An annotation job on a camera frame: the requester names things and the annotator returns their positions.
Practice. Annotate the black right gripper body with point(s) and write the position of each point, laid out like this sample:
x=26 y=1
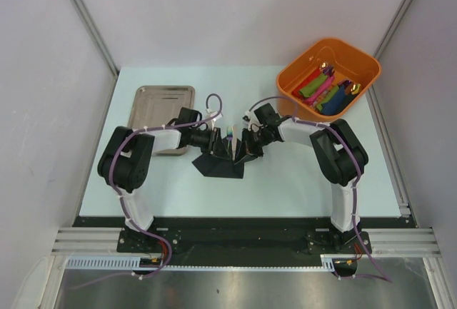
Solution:
x=253 y=142

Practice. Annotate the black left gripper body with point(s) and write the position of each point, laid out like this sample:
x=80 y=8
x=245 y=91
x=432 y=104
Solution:
x=214 y=135

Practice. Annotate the black paper napkin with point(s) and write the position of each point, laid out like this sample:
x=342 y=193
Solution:
x=213 y=167

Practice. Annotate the iridescent rainbow fork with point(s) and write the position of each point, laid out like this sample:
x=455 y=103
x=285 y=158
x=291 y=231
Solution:
x=230 y=133

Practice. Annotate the ornate silver knife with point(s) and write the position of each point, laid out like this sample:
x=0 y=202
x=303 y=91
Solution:
x=234 y=141

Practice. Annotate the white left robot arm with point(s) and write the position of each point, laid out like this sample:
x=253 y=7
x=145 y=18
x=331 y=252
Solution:
x=125 y=162

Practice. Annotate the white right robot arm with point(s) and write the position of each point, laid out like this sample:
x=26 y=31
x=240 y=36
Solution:
x=339 y=153

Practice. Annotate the green rolled napkin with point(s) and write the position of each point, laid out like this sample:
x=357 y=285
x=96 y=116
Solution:
x=309 y=89

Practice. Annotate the blue rolled napkin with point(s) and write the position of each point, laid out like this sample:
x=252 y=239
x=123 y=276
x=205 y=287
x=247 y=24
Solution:
x=330 y=108

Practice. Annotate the silver metal tray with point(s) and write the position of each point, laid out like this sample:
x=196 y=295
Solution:
x=156 y=105

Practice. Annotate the orange plastic bin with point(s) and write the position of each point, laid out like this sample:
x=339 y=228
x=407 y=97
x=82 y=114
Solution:
x=353 y=69

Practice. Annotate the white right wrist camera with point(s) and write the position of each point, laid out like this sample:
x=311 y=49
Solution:
x=247 y=120

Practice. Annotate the white cable duct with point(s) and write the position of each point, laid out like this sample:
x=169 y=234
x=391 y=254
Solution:
x=325 y=263

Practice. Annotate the aluminium frame profile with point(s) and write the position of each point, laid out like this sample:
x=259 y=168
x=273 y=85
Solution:
x=403 y=243

